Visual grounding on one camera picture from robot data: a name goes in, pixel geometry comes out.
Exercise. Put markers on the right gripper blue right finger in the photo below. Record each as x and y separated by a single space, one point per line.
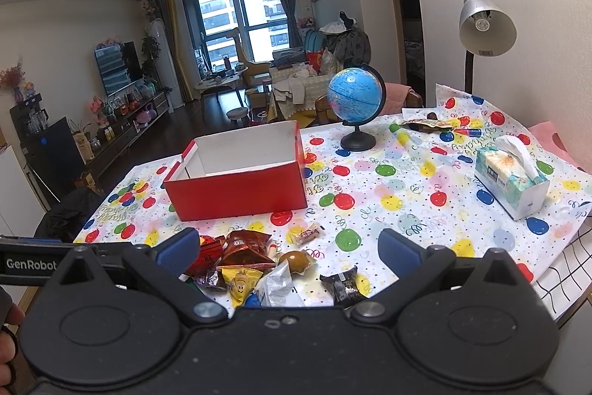
398 253

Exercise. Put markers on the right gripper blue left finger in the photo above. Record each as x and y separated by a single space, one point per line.
178 253

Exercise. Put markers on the red chip bag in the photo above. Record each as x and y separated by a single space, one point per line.
210 252

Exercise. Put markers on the brown foil snack bag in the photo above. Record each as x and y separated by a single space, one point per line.
248 249

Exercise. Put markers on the black snack packet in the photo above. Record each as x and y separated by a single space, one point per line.
343 288

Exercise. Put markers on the yellow triangular candy bag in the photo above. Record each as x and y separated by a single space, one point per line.
240 282

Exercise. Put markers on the small beige candy wrapper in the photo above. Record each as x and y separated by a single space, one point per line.
309 235

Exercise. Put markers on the round brown pastry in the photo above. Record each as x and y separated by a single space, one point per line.
299 262

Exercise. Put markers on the silver white snack packet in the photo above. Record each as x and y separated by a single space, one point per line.
276 289

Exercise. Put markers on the purple candy packet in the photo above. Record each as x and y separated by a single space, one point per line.
211 281

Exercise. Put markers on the blue cookie packet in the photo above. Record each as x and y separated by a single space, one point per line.
252 301

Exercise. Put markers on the person's left hand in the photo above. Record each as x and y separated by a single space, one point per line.
8 348

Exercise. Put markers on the balloon print tablecloth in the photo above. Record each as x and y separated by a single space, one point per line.
423 186

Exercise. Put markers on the red cardboard box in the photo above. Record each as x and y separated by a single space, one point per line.
245 171

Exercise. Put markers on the tv cabinet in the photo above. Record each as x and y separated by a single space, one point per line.
128 129

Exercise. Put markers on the opened snack wrapper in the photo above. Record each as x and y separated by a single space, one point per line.
428 124

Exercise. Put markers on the tissue pack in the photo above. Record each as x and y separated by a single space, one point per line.
509 172

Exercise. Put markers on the small round stool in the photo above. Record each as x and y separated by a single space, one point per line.
239 116

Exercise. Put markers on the pink cloth on chair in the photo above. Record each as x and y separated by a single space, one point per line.
396 96

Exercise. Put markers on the wooden chair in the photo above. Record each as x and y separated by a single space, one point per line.
347 108

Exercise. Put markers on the blue desk globe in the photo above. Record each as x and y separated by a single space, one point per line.
357 95

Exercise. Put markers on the coffee table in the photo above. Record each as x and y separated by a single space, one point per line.
218 85

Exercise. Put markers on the television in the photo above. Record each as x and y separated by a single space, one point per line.
118 66

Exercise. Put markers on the sofa with cream cover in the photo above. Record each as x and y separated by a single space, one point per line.
297 88

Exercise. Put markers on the silver desk lamp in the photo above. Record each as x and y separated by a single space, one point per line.
485 30

